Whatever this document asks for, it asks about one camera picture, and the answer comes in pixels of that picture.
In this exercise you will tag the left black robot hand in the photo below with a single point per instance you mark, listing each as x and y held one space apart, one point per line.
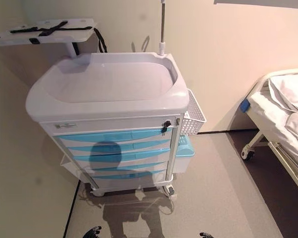
93 233

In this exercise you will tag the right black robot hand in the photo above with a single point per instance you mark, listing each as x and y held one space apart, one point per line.
206 235

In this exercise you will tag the blue white cart drawer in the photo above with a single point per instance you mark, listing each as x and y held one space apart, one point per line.
149 165
144 156
139 146
129 175
99 137

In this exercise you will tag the white locking cart drawer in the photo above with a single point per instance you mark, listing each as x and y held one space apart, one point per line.
109 123

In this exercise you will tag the small drawer label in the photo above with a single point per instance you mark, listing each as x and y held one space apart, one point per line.
64 125

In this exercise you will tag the grey cart caster wheel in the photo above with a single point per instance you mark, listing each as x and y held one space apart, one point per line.
98 193
170 190

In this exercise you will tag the white bin with blue lid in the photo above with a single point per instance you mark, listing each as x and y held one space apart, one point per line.
185 153

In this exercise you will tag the bed caster wheel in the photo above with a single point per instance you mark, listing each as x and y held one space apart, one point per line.
248 153

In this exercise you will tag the black keys in lock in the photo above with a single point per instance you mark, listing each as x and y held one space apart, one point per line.
166 125

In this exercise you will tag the white perforated side basket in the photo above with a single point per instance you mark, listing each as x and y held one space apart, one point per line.
194 116

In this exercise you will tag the blue bed corner bumper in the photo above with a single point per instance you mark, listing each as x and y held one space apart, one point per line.
245 106

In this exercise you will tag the white mattress sheet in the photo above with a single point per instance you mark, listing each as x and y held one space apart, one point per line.
270 116

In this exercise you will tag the white medical cart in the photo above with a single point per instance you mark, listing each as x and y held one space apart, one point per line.
106 84

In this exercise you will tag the white folded duvet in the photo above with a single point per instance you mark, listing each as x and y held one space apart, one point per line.
290 89

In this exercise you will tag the white board table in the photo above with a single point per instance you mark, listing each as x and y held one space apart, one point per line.
72 37

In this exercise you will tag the metal IV pole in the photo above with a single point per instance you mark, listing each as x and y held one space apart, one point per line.
162 24

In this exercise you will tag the white hospital bed frame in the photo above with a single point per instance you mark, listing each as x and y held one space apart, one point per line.
253 138

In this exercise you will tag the white bed side rail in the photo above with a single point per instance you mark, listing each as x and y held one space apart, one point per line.
288 161

